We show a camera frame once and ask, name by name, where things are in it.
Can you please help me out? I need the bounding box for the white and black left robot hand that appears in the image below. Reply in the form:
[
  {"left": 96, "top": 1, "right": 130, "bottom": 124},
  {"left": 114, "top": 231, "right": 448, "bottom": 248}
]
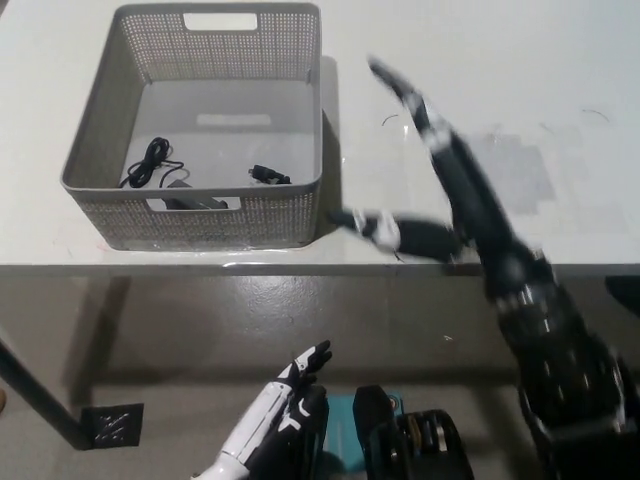
[{"left": 192, "top": 340, "right": 334, "bottom": 480}]

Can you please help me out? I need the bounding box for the black power adapter with cord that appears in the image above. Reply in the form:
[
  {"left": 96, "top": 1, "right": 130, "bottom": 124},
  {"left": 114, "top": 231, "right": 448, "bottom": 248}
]
[{"left": 118, "top": 137, "right": 293, "bottom": 211}]

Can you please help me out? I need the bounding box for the black metal table leg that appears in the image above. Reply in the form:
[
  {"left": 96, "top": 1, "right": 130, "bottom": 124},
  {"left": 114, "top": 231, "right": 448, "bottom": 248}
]
[{"left": 0, "top": 337, "right": 95, "bottom": 450}]

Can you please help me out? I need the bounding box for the grey perforated plastic basket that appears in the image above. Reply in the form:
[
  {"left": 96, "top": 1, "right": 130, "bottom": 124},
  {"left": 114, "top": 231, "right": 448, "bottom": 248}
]
[{"left": 60, "top": 2, "right": 324, "bottom": 252}]

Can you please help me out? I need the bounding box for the dark rounded object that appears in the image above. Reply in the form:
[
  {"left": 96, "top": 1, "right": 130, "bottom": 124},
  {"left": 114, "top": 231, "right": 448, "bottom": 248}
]
[{"left": 604, "top": 275, "right": 640, "bottom": 320}]

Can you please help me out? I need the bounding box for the black floor tape patch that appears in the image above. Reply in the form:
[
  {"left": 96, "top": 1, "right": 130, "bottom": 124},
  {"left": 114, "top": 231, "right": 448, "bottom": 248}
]
[{"left": 80, "top": 402, "right": 146, "bottom": 448}]

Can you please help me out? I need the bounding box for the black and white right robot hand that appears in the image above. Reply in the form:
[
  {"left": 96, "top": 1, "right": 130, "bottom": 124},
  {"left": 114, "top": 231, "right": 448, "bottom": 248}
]
[{"left": 328, "top": 55, "right": 552, "bottom": 307}]

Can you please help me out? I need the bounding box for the black and teal robot body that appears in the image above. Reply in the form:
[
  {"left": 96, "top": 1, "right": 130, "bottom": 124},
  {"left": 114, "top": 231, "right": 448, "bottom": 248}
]
[{"left": 279, "top": 383, "right": 475, "bottom": 480}]

